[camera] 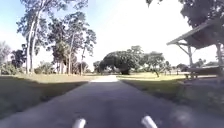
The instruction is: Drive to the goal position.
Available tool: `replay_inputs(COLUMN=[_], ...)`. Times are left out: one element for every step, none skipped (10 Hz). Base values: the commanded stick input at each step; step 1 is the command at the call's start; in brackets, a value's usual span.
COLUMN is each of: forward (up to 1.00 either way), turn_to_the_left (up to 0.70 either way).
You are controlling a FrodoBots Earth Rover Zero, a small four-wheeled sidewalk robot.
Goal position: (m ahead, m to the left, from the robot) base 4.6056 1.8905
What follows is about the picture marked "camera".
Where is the broad round tree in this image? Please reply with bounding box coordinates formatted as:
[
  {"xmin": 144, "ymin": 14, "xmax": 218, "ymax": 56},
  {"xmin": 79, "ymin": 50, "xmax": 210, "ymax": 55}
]
[{"xmin": 93, "ymin": 45, "xmax": 146, "ymax": 76}]

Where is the grey asphalt path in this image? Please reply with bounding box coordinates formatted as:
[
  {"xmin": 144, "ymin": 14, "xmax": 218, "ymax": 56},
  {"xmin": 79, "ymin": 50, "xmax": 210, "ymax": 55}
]
[{"xmin": 0, "ymin": 75, "xmax": 224, "ymax": 128}]

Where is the small spreading tree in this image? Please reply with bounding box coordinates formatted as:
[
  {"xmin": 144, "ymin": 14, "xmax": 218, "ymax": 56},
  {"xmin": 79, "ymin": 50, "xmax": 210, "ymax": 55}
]
[{"xmin": 143, "ymin": 50, "xmax": 173, "ymax": 78}]

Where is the cluster of tall trees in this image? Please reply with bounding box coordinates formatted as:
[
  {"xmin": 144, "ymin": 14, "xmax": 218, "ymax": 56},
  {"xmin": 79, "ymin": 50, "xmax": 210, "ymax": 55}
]
[{"xmin": 15, "ymin": 0, "xmax": 98, "ymax": 76}]

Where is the green grass lawn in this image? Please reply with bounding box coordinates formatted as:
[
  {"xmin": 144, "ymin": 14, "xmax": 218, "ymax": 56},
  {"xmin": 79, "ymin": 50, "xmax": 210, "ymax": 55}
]
[
  {"xmin": 116, "ymin": 72, "xmax": 224, "ymax": 116},
  {"xmin": 0, "ymin": 73, "xmax": 101, "ymax": 120}
]

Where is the robot's own part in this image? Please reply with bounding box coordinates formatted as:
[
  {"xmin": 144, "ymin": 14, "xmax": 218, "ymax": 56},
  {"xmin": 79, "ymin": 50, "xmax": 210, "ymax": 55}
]
[
  {"xmin": 140, "ymin": 115, "xmax": 158, "ymax": 128},
  {"xmin": 71, "ymin": 117, "xmax": 87, "ymax": 128}
]

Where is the picnic table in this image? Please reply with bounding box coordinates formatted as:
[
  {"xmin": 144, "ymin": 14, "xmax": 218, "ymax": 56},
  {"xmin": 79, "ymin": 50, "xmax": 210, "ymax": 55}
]
[{"xmin": 183, "ymin": 65, "xmax": 223, "ymax": 80}]

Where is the open wooden shelter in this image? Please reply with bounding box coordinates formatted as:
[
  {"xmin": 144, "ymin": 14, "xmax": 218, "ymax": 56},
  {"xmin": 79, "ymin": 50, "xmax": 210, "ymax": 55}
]
[{"xmin": 166, "ymin": 18, "xmax": 224, "ymax": 78}]

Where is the group of small trees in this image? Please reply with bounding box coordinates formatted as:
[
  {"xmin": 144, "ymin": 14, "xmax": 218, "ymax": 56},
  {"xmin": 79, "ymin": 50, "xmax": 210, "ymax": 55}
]
[{"xmin": 0, "ymin": 40, "xmax": 28, "ymax": 76}]

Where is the dark overhanging tree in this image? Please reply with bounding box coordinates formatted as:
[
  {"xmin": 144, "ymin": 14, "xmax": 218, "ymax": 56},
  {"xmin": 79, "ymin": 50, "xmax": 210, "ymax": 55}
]
[{"xmin": 145, "ymin": 0, "xmax": 224, "ymax": 29}]

